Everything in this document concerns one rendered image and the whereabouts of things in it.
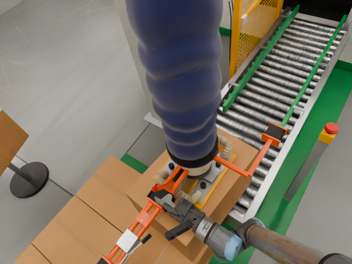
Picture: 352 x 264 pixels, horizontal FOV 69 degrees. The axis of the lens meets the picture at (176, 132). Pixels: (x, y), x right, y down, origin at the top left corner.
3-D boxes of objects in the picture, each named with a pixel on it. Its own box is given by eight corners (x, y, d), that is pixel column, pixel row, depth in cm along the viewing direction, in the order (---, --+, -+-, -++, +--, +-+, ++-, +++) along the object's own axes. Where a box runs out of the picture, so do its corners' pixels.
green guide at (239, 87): (288, 10, 284) (290, 2, 277) (298, 12, 280) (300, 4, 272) (214, 108, 219) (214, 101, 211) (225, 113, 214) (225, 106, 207)
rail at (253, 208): (343, 36, 271) (351, 20, 255) (349, 38, 268) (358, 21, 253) (240, 227, 176) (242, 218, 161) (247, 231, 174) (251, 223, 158)
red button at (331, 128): (325, 124, 145) (327, 119, 142) (338, 129, 142) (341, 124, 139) (320, 133, 142) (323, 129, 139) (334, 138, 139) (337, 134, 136)
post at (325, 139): (285, 191, 227) (325, 124, 145) (293, 195, 224) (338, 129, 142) (282, 198, 224) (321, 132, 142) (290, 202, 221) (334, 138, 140)
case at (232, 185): (200, 151, 184) (198, 116, 152) (250, 183, 166) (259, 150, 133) (142, 217, 161) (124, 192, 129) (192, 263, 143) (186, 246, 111)
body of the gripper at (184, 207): (183, 201, 113) (206, 217, 108) (171, 218, 110) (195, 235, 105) (180, 195, 107) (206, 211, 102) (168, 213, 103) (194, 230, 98)
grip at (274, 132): (268, 127, 129) (270, 121, 125) (285, 135, 125) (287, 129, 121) (260, 139, 125) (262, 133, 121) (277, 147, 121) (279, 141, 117)
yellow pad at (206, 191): (220, 147, 137) (220, 143, 133) (237, 156, 133) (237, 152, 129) (183, 199, 123) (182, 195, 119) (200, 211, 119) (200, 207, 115)
